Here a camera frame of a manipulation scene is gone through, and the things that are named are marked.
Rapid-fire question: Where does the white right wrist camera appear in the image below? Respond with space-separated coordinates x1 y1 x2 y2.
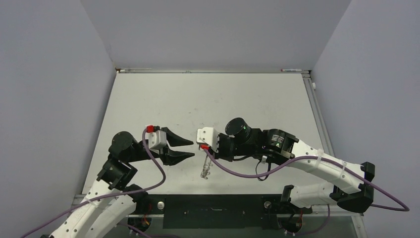
196 127 219 153

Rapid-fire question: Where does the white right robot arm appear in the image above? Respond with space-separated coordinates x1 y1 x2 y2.
197 118 375 213

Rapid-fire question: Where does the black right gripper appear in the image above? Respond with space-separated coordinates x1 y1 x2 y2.
207 132 255 162

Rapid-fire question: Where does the aluminium rail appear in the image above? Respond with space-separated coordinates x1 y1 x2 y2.
116 68 310 74
302 73 335 156

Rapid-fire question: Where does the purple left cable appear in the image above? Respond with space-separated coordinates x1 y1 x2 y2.
19 128 167 238

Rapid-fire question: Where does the purple cable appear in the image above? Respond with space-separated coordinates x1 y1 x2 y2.
19 128 167 238
201 145 410 212

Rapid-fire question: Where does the aluminium right rail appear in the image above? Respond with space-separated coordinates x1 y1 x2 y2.
302 73 335 156

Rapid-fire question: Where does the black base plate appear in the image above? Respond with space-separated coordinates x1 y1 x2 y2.
128 194 313 232

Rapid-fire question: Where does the pen on rear rail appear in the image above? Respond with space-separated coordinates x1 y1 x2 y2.
281 69 303 72

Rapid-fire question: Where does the metal disc with keyrings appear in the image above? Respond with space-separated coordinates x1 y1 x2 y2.
200 155 213 179

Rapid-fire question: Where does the aluminium rear rail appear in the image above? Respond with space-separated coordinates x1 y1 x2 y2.
116 68 310 74

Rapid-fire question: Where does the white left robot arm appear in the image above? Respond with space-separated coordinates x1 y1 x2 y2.
48 125 194 238

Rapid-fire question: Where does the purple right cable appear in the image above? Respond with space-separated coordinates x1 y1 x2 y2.
201 145 410 212

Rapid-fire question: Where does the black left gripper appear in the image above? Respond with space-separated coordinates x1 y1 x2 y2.
128 128 195 165

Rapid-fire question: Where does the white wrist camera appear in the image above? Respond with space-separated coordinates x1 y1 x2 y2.
146 125 167 150
196 127 219 153

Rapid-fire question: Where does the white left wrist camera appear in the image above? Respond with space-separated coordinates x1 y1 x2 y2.
146 125 167 150

